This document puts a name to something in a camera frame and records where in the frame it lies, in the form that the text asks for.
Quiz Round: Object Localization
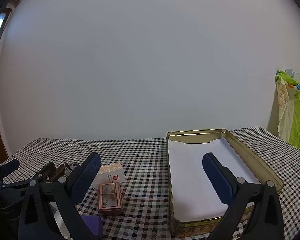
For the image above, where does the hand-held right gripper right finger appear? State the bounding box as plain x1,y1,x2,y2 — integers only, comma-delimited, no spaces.
202,152,285,240

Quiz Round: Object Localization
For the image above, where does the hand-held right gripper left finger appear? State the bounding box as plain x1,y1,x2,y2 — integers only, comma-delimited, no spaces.
18,152,102,240

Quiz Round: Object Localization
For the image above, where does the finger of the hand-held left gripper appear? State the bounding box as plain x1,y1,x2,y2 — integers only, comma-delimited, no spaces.
31,162,57,182
0,158,20,180

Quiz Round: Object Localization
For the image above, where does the brown comb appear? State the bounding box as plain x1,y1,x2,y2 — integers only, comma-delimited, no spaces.
49,165,67,182

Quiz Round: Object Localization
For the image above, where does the patterned beige and white box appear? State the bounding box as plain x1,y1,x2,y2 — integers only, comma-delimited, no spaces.
91,162,126,188

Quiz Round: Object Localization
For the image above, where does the pink copper box with string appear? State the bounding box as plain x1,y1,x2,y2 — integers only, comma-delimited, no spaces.
98,182,124,216

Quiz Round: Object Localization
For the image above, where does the gold metal tin box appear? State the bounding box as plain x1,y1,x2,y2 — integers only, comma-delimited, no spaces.
166,128,285,237

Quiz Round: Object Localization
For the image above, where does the purple block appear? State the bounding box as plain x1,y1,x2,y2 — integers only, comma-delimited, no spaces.
80,215,103,240

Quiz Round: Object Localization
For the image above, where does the small patterned object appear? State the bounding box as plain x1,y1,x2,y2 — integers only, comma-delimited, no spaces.
64,162,79,174

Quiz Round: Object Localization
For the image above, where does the white paper liner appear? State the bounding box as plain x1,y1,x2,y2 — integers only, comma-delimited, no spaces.
168,138,262,223

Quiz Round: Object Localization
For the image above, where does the checked tablecloth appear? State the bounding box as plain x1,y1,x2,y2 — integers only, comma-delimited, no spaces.
0,126,300,240

